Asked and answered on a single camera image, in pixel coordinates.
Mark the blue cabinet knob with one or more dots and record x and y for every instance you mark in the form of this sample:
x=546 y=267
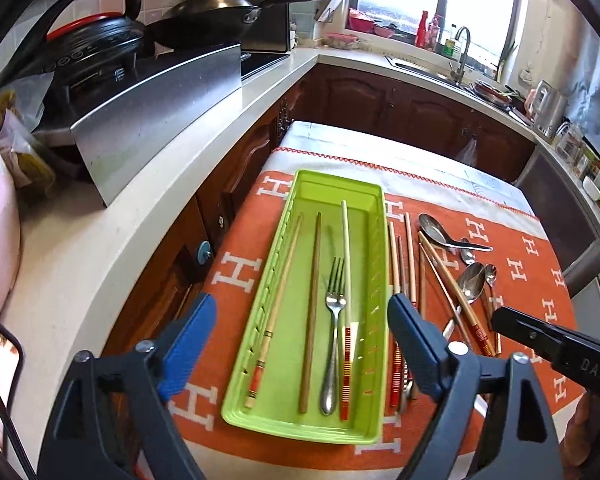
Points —
x=202 y=254

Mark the person's right hand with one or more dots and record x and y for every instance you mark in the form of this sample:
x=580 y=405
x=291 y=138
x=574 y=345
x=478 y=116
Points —
x=592 y=425

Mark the tan chopstick orange striped end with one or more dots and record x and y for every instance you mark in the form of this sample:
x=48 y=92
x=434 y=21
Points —
x=450 y=280
x=455 y=310

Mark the small metal spoon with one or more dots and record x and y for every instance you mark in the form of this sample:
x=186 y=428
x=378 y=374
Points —
x=468 y=255

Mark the large metal spoon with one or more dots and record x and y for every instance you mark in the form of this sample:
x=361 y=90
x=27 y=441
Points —
x=471 y=282

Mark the orange printed blanket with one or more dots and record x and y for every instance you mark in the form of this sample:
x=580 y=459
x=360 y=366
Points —
x=520 y=290

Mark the red bottle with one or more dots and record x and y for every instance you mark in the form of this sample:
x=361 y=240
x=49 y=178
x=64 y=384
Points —
x=422 y=32

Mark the pink food container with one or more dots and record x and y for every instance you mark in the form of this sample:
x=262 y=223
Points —
x=342 y=41

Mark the green bottle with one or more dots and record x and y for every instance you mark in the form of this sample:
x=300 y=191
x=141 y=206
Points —
x=450 y=45

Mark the dark metal panel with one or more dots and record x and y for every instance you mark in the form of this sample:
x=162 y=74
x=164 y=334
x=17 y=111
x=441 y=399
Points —
x=270 y=5

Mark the black glass cooktop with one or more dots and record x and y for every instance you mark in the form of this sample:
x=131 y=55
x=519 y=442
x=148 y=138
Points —
x=260 y=62

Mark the stainless steel kettle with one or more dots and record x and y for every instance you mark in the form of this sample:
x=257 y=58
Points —
x=547 y=110

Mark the green onion plant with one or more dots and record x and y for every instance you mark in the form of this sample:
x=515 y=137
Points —
x=506 y=60

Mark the black wok with lid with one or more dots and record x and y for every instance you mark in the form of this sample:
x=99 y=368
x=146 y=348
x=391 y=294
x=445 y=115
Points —
x=205 y=20

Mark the stack of dishes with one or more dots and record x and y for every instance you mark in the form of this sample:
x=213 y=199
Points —
x=490 y=94

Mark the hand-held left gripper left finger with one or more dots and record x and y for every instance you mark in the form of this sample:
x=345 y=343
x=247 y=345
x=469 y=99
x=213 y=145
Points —
x=190 y=345

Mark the metal fork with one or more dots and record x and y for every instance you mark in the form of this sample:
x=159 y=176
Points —
x=330 y=385

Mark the hanging plastic bag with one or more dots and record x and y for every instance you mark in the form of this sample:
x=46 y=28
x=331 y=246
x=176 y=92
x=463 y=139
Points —
x=466 y=152

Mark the light chopstick red black end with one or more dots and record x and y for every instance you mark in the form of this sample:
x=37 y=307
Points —
x=275 y=310

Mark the hanging cleaver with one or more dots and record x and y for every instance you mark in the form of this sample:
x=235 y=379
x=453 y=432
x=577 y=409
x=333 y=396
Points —
x=334 y=2

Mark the metal soup spoon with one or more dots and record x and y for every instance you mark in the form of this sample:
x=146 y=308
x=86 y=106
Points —
x=432 y=230

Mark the plastic bag of food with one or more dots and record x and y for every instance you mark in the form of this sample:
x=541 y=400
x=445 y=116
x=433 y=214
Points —
x=20 y=155

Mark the stainless steel appliance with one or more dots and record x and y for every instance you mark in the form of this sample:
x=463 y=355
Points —
x=560 y=210

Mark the green plastic utensil tray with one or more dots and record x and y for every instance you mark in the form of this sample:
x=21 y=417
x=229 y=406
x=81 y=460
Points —
x=290 y=310

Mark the stainless steel sink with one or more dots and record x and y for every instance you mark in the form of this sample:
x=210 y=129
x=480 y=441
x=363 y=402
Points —
x=415 y=65

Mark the glass jar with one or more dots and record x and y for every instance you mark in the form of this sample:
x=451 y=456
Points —
x=570 y=142

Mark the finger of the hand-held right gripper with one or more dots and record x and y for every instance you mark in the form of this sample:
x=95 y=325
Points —
x=522 y=332

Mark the red bowl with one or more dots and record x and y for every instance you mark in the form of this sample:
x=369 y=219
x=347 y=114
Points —
x=361 y=21

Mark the black electric pressure cooker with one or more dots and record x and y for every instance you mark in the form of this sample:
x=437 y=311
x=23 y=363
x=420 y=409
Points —
x=95 y=45

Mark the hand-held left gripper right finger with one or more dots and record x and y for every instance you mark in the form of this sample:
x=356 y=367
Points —
x=420 y=350

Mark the stainless steel splash guard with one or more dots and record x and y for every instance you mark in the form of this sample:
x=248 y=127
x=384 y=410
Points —
x=155 y=120

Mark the metal faucet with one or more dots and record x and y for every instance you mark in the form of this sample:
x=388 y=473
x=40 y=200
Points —
x=462 y=60

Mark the brown wooden kitchen cabinets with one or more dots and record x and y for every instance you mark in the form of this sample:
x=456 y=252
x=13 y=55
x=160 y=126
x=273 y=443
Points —
x=370 y=95

